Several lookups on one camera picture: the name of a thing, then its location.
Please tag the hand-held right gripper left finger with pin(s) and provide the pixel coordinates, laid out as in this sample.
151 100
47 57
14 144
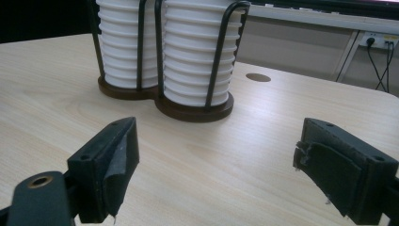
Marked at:
94 169

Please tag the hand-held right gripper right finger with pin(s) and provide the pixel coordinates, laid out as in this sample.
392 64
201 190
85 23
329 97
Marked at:
345 163

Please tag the stack of white paper cups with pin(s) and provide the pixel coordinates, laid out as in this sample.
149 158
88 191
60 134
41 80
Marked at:
119 47
191 62

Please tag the pale background desk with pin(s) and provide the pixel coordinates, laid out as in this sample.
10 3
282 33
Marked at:
313 18

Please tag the white wall power outlet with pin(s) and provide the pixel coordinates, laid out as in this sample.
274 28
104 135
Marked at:
380 38

